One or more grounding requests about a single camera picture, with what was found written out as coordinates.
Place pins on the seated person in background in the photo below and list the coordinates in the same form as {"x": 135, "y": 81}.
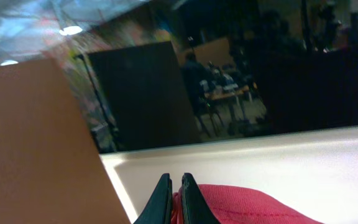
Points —
{"x": 193, "y": 74}

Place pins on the black partition panel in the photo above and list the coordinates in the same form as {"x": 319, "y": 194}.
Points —
{"x": 146, "y": 94}

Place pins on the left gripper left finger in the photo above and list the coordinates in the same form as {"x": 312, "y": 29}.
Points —
{"x": 158, "y": 209}

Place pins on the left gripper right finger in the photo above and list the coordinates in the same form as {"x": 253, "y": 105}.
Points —
{"x": 194, "y": 206}

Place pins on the background wooden table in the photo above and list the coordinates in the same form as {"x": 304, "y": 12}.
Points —
{"x": 231, "y": 99}

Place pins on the orange-red t-shirt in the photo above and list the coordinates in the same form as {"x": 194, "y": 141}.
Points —
{"x": 237, "y": 205}

